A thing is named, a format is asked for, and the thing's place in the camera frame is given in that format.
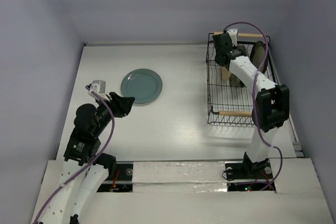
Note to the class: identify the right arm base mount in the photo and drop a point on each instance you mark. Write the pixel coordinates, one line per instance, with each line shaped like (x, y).
(243, 171)

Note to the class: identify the beige floral plate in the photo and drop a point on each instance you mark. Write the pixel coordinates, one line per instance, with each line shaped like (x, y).
(225, 74)

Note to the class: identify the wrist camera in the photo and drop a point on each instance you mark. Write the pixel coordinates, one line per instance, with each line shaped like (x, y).
(97, 89)
(233, 34)

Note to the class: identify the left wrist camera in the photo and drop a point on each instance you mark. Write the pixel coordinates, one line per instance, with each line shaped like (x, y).
(97, 89)

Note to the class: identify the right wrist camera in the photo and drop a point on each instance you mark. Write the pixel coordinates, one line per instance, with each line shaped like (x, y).
(233, 34)

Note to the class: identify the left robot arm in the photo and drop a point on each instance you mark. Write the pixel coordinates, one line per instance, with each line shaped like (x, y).
(85, 166)

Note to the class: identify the dark rimmed plate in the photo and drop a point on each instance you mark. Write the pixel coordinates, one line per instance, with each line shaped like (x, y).
(258, 53)

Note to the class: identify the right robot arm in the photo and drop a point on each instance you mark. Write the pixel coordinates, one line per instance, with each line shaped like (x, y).
(270, 103)

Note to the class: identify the black wire dish rack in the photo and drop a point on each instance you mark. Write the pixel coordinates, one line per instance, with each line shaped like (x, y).
(231, 103)

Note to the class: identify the teal blue plate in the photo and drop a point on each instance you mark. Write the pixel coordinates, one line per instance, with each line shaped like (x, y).
(145, 85)

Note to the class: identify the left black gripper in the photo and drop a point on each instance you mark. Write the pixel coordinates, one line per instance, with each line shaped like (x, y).
(122, 104)

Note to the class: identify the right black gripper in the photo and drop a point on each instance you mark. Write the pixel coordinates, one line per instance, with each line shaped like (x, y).
(222, 41)

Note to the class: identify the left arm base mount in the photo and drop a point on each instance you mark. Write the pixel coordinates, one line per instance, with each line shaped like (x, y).
(123, 172)

